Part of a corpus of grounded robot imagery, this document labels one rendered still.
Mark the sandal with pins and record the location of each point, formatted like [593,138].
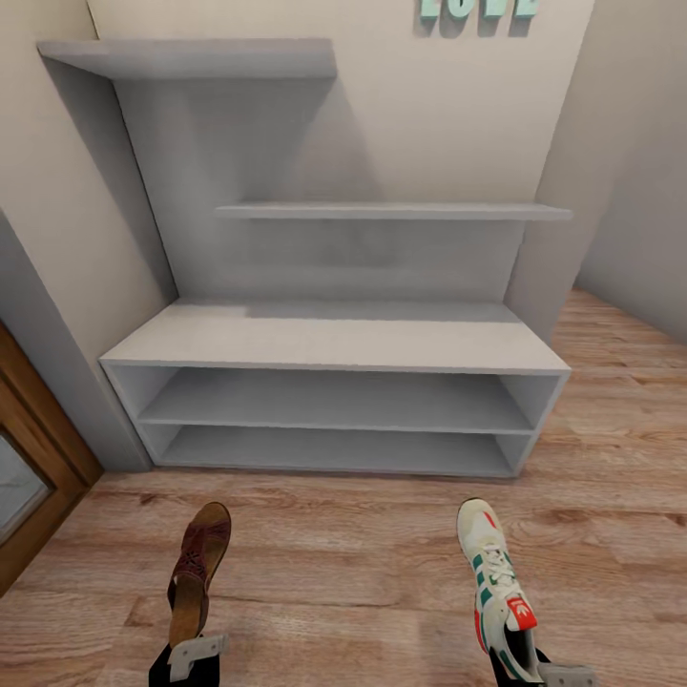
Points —
[203,547]

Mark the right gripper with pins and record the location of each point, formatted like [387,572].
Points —
[503,677]

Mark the gym shoe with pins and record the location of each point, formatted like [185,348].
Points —
[504,617]

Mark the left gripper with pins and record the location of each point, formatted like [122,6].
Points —
[205,672]

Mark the door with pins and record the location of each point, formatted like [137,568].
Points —
[45,468]

